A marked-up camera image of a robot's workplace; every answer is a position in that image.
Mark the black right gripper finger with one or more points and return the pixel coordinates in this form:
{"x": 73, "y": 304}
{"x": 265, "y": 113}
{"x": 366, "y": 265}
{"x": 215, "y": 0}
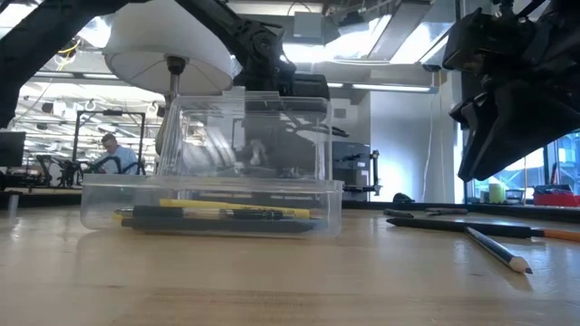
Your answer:
{"x": 469, "y": 113}
{"x": 521, "y": 131}

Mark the orange pencil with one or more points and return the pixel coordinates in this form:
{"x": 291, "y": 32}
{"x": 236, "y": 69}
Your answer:
{"x": 564, "y": 235}

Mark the black marker pen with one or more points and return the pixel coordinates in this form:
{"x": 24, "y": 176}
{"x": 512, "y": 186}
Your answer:
{"x": 453, "y": 226}

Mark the dark blue pencil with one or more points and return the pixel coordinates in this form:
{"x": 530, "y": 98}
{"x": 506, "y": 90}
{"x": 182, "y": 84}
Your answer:
{"x": 496, "y": 250}

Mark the slim black pen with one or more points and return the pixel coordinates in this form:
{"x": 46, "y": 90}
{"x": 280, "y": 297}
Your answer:
{"x": 398, "y": 213}

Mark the yellow highlighter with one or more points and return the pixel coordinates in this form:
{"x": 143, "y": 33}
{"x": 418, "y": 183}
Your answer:
{"x": 122, "y": 216}
{"x": 204, "y": 204}

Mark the dark grey-blue pen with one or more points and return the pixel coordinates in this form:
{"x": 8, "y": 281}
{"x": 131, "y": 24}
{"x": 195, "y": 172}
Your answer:
{"x": 217, "y": 225}

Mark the clear plastic supply box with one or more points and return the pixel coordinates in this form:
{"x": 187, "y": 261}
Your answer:
{"x": 113, "y": 199}

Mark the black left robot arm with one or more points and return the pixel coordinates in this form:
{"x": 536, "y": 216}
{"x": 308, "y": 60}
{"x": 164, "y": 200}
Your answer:
{"x": 45, "y": 41}

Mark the yellow-green cup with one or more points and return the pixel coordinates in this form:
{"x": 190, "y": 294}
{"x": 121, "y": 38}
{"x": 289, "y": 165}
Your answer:
{"x": 496, "y": 194}

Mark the red storage bin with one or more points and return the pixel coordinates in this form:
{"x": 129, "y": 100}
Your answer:
{"x": 555, "y": 200}

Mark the ceiling light strip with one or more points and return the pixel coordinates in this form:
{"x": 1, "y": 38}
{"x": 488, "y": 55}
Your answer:
{"x": 389, "y": 87}

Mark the grey machine cabinet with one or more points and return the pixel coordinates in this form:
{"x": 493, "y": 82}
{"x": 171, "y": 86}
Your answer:
{"x": 353, "y": 163}

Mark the black dome object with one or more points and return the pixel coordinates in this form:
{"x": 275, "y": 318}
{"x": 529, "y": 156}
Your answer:
{"x": 402, "y": 198}

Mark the white shade table lamp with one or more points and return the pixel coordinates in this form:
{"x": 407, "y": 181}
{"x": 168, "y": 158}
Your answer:
{"x": 158, "y": 36}

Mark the person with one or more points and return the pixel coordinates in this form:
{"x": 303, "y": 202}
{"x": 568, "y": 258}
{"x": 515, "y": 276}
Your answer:
{"x": 120, "y": 156}

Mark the black monitor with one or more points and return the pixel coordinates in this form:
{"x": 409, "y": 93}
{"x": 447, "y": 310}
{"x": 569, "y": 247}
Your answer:
{"x": 11, "y": 149}

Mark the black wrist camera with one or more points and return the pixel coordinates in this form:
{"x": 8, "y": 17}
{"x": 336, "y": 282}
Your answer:
{"x": 485, "y": 43}

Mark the black workstation frame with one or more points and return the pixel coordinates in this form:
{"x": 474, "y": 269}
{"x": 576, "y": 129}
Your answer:
{"x": 109, "y": 112}

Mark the black ceiling camera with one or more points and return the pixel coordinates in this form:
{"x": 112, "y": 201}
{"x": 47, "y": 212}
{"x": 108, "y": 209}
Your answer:
{"x": 68, "y": 50}

